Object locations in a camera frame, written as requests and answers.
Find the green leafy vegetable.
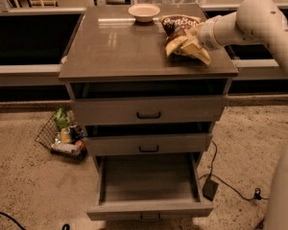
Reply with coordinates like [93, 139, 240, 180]
[54, 108, 70, 130]

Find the black power cable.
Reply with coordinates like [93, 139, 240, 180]
[199, 140, 269, 202]

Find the grey drawer cabinet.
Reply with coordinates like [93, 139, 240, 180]
[59, 3, 240, 165]

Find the yellow bottle in basket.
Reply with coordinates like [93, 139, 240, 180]
[60, 127, 72, 144]

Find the beige ceramic bowl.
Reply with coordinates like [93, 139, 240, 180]
[128, 4, 160, 23]

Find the brown chip bag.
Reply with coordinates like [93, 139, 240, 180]
[159, 14, 203, 57]

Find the black cable left floor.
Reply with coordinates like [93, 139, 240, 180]
[0, 195, 71, 230]

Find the black power adapter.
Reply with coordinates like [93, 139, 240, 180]
[203, 175, 219, 201]

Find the grey middle drawer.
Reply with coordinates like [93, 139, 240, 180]
[84, 133, 212, 156]

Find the white can in basket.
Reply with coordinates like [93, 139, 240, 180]
[51, 143, 81, 155]

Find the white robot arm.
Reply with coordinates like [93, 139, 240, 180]
[160, 0, 288, 230]

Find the black wire basket left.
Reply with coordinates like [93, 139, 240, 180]
[35, 114, 87, 161]

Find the grey open bottom drawer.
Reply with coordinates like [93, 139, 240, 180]
[87, 153, 213, 222]

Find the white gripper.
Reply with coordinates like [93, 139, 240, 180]
[165, 16, 222, 65]

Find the grey top drawer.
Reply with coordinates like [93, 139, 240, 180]
[71, 96, 226, 125]

